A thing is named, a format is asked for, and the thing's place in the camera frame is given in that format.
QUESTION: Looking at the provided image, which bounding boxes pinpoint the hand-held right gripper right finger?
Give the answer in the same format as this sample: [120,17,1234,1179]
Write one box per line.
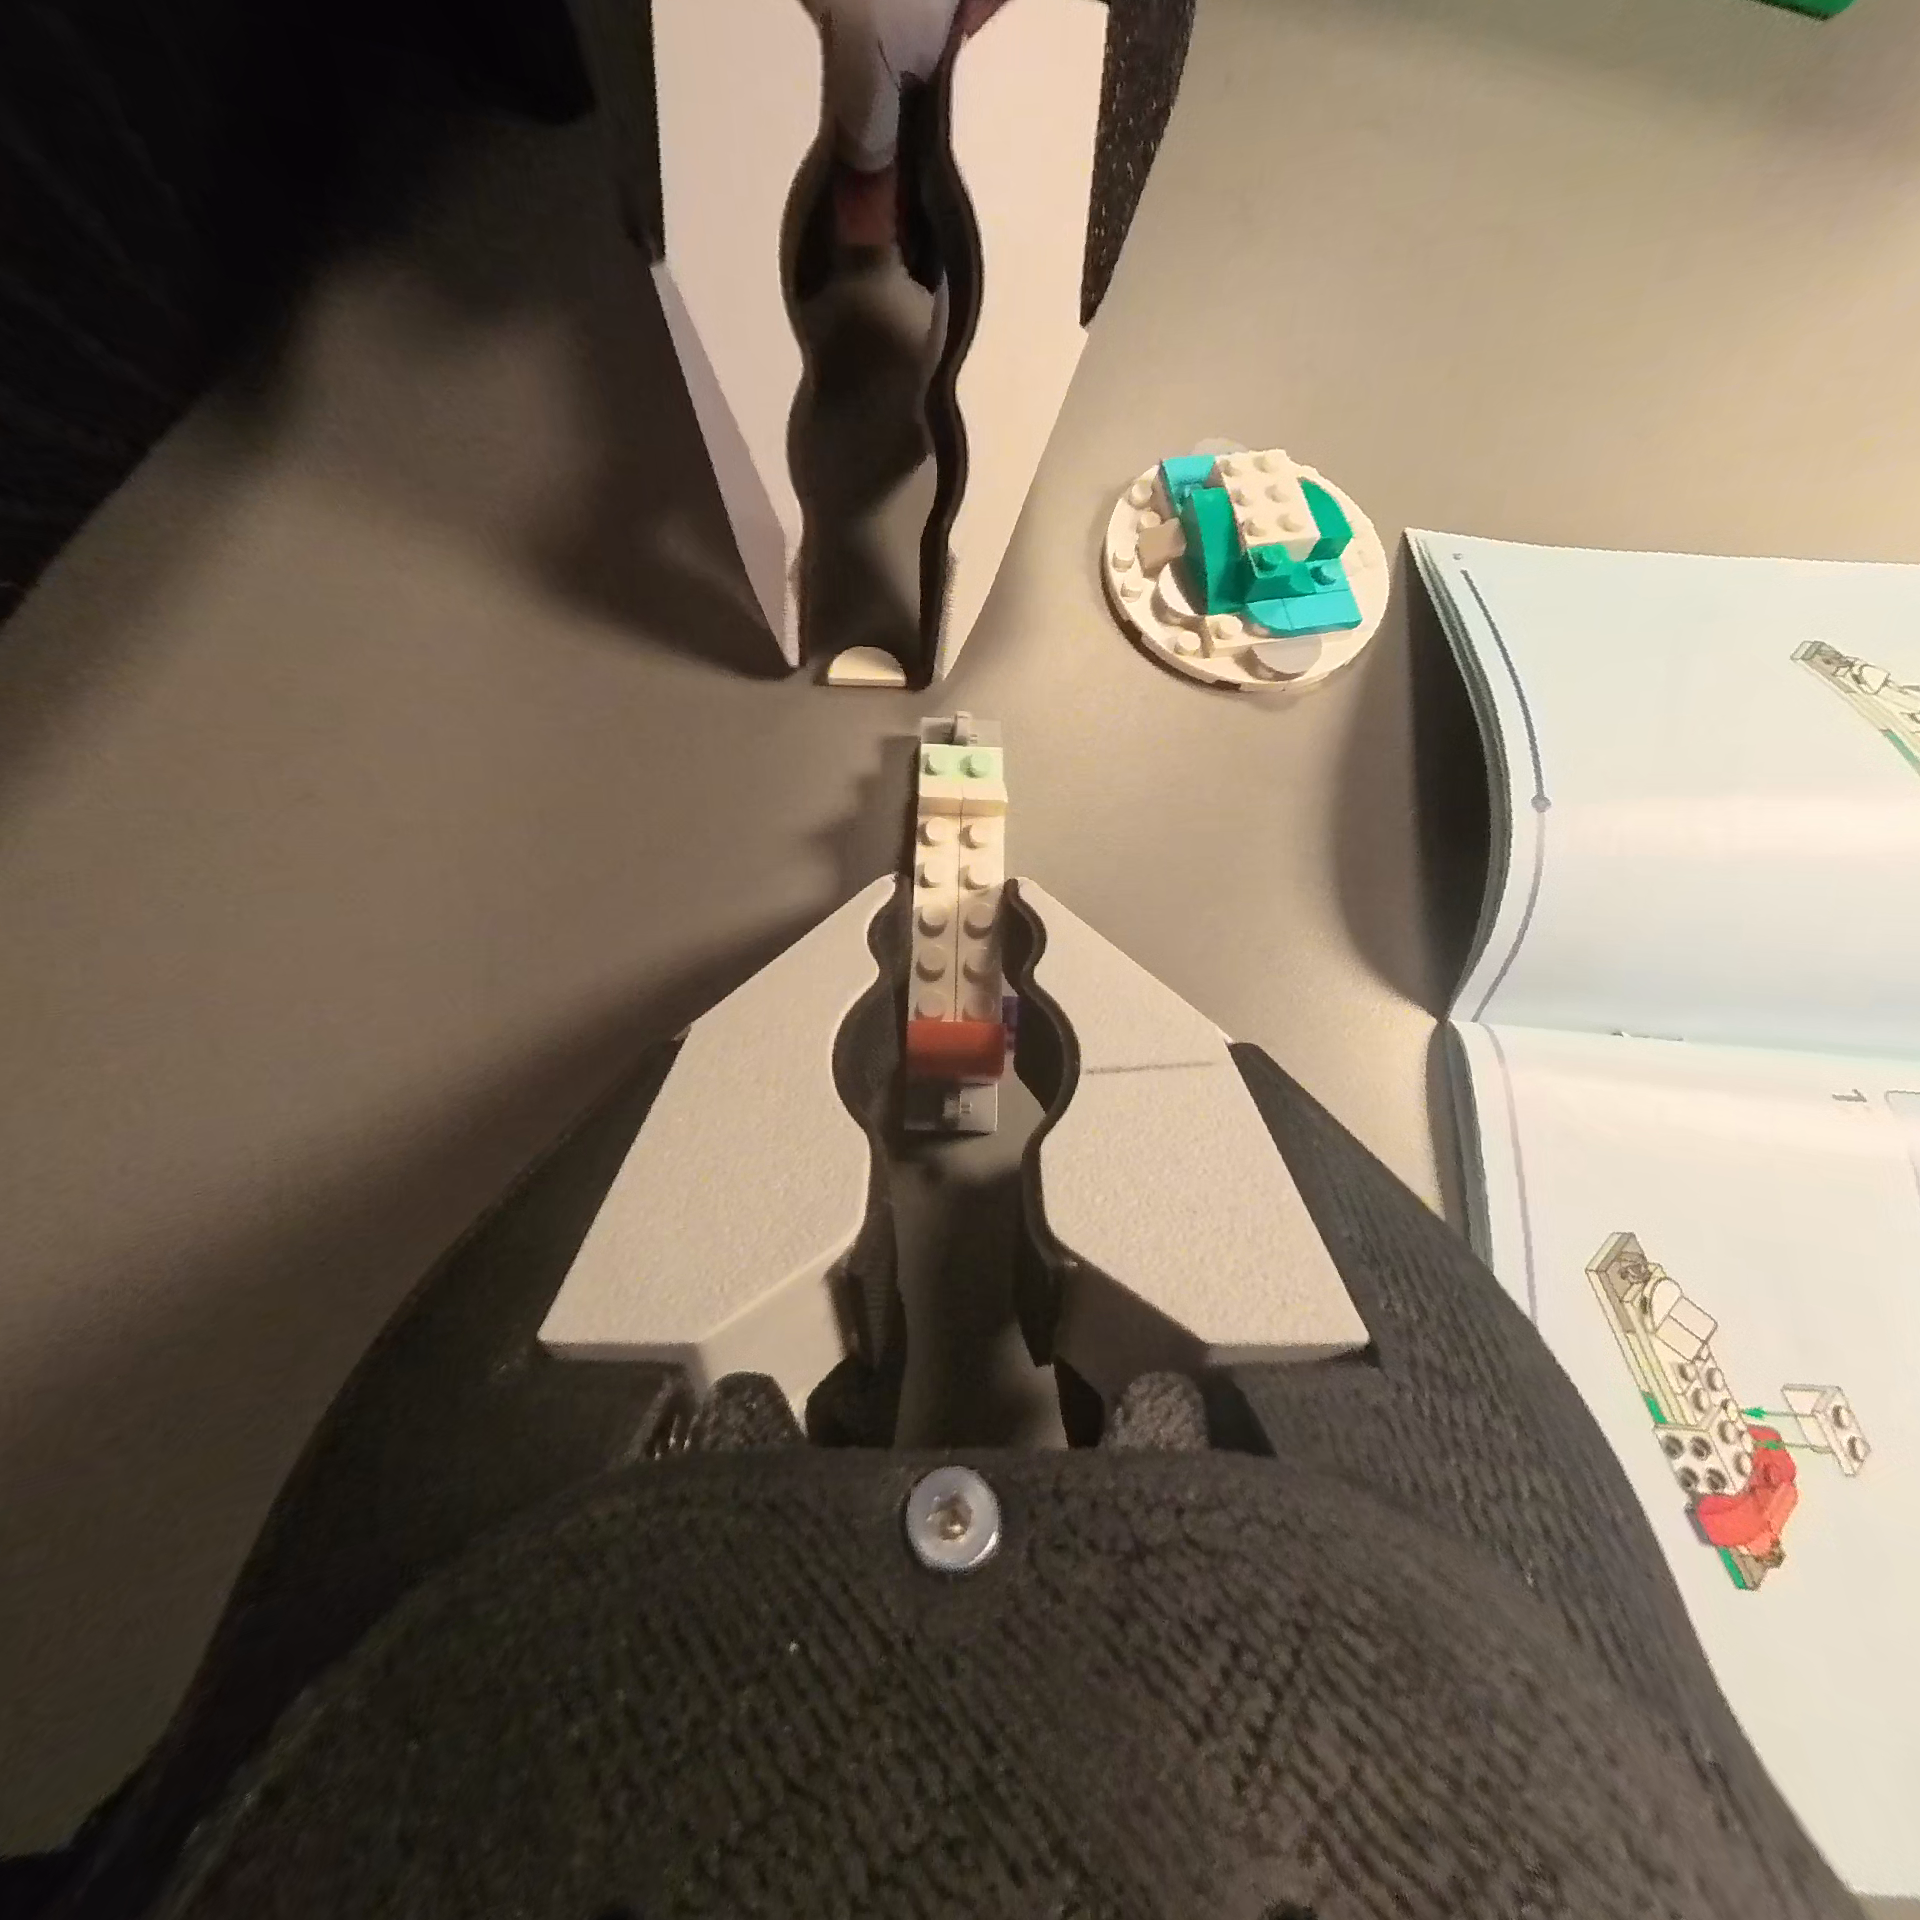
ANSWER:
[1006,882,1368,1368]

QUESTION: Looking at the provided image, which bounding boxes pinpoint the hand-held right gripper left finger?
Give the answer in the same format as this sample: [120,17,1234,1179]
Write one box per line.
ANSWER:
[538,882,922,1368]

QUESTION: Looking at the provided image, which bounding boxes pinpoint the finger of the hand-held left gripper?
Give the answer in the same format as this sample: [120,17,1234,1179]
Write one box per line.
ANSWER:
[651,0,843,669]
[911,0,1119,684]

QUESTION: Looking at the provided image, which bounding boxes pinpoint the long white lego assembly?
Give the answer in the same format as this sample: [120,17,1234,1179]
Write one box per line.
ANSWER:
[894,710,1023,1139]

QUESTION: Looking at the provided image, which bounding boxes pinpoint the round white lego plate assembly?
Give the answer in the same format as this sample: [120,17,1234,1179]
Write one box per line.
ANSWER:
[1107,439,1375,694]

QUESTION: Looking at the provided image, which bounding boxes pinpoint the open lego instruction booklet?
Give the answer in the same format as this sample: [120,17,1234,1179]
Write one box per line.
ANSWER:
[1402,526,1920,1896]

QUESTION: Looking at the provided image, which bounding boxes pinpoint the person's left hand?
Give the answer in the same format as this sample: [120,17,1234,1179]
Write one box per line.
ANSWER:
[822,152,922,254]

